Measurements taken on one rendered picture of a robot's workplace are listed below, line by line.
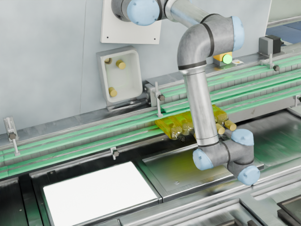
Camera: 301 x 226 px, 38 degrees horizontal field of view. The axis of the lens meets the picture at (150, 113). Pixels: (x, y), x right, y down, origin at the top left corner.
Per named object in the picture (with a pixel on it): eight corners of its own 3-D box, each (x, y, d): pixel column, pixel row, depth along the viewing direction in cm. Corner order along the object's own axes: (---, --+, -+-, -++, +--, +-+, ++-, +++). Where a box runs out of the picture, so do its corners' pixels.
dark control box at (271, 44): (258, 51, 230) (268, 55, 222) (258, 36, 226) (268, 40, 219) (271, 48, 232) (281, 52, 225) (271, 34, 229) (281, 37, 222)
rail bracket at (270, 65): (257, 64, 217) (274, 72, 206) (257, 50, 214) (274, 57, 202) (264, 63, 218) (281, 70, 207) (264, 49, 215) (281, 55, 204)
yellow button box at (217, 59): (212, 62, 222) (220, 66, 215) (212, 48, 218) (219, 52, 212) (224, 59, 224) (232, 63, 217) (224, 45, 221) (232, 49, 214)
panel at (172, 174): (40, 192, 186) (54, 240, 156) (38, 186, 184) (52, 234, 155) (223, 137, 212) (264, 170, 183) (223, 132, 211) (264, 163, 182)
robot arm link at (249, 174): (261, 163, 151) (262, 183, 155) (244, 149, 161) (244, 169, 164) (242, 170, 149) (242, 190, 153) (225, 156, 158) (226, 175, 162)
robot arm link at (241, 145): (230, 142, 145) (231, 170, 150) (258, 133, 148) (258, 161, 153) (218, 133, 152) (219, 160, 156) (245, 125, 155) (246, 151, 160)
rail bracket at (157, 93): (151, 111, 203) (161, 121, 192) (147, 77, 196) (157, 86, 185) (156, 110, 204) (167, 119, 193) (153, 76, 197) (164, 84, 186)
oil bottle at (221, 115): (198, 111, 213) (220, 128, 195) (197, 101, 211) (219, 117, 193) (208, 109, 215) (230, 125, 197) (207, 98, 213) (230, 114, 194)
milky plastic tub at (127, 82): (103, 97, 205) (108, 104, 198) (95, 52, 196) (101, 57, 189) (137, 89, 211) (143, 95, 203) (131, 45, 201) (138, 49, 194)
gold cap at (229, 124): (223, 123, 192) (228, 127, 188) (229, 118, 192) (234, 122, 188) (226, 128, 193) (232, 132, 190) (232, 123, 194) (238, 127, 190)
